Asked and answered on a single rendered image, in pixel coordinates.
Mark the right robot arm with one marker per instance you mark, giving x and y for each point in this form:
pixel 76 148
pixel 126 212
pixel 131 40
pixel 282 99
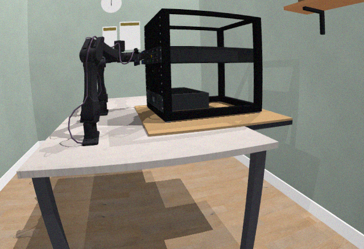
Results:
pixel 91 109

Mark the black open rack frame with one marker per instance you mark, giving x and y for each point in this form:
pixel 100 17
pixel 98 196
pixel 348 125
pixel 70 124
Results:
pixel 165 101

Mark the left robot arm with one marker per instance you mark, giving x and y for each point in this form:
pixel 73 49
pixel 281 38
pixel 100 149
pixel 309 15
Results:
pixel 101 87

